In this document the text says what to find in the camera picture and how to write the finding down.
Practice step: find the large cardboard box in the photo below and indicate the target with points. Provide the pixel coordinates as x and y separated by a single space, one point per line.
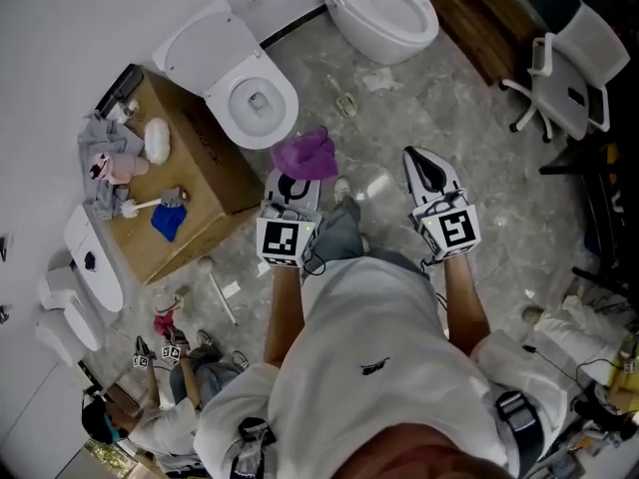
199 167

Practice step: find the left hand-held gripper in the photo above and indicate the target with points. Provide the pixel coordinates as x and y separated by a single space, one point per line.
287 232

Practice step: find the person's leg in grey jeans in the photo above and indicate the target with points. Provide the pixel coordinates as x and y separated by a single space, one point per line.
339 232

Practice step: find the person's left forearm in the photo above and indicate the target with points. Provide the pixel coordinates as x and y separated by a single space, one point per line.
285 312

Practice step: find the red cloth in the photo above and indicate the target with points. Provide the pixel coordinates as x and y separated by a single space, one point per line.
164 323

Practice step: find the pink plush toy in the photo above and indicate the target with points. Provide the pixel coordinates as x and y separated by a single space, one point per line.
117 167

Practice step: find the person's right forearm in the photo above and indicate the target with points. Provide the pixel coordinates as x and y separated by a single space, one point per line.
464 297

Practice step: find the small beige floor drain cover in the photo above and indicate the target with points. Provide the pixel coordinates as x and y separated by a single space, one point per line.
346 104

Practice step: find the person's white shirt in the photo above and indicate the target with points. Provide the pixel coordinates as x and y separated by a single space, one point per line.
359 357

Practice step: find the person's white shoe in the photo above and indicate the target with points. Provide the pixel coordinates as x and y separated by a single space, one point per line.
342 188

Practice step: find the toilet brush with round head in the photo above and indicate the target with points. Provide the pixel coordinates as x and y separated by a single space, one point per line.
219 292

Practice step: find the dark wooden panel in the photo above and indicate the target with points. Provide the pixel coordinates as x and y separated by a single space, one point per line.
479 18

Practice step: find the white toilet brush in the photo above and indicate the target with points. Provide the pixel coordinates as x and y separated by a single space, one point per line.
131 208

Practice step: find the crumpled white paper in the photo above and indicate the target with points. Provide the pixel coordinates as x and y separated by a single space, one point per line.
382 80

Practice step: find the white smart toilet closed lid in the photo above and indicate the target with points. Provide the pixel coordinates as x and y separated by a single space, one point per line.
85 277

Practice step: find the beige round ball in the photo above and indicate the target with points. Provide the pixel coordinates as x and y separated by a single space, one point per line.
532 315

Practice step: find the white toilet with open lid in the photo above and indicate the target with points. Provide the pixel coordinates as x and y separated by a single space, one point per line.
239 83

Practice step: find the blue cloth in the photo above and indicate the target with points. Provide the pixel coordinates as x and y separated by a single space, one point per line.
168 221

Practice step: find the white grey office chair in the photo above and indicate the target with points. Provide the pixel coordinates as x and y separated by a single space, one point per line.
574 83

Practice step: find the grey cloth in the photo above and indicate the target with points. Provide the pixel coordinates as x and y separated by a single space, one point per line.
102 135

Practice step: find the black metal rack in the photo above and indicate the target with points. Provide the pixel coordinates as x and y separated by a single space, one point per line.
606 202

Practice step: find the purple cloth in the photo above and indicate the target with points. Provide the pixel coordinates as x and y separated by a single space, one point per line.
304 155

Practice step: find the black bar at wall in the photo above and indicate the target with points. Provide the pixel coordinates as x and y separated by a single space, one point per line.
117 90

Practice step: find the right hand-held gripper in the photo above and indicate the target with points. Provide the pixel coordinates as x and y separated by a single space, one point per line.
451 230

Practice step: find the yellow container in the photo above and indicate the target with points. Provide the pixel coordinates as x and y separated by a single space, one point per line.
624 382

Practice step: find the white oval toilet without lid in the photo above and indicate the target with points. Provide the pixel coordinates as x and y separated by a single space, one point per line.
384 13

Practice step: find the white fluffy duster pad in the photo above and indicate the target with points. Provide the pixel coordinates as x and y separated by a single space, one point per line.
158 140

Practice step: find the pile of white bags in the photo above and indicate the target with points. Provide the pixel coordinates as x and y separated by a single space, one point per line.
584 332

